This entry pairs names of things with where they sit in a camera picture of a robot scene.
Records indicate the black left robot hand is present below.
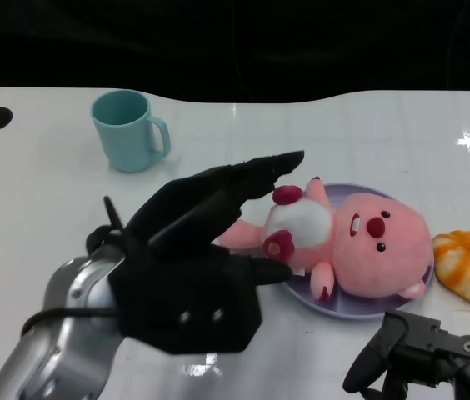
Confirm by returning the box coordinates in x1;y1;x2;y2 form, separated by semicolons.
87;150;306;356

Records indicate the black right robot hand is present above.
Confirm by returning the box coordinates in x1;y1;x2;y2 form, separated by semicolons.
342;311;470;400

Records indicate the pink plush pig doll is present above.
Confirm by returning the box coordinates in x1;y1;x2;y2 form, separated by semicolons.
216;175;434;303

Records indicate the lavender plastic plate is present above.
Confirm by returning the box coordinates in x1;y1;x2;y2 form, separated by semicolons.
282;182;437;322

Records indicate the orange and white bread toy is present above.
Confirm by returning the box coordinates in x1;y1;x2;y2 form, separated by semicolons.
432;227;470;305

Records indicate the teal plastic mug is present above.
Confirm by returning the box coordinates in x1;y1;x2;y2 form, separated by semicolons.
89;89;172;174

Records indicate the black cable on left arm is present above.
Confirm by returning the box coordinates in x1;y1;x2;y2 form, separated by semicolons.
20;195;130;339

